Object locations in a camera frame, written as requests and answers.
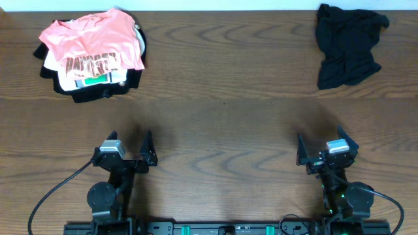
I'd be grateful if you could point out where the right black cable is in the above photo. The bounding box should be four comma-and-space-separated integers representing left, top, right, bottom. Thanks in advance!
352, 185, 405, 235

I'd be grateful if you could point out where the black cable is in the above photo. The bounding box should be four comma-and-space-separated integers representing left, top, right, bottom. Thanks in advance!
27, 160, 94, 235
352, 185, 405, 235

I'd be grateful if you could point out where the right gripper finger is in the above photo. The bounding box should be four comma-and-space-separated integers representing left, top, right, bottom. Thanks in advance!
296, 134, 308, 166
337, 126, 359, 151

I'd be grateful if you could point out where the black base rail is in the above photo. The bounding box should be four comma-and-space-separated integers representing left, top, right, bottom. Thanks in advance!
63, 221, 392, 235

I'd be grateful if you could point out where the white folded t-shirt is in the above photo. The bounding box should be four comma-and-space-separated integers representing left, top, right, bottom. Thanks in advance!
43, 25, 146, 92

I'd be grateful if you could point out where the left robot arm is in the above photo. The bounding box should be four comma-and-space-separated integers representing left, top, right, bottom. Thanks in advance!
87, 131, 158, 234

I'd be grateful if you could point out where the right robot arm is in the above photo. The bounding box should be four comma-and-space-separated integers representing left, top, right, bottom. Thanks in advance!
297, 127, 374, 234

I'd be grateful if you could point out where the left black cable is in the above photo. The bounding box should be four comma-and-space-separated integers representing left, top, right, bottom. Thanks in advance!
27, 160, 94, 235

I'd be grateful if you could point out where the black garment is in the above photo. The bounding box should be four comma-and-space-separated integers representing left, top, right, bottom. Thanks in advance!
315, 3, 390, 90

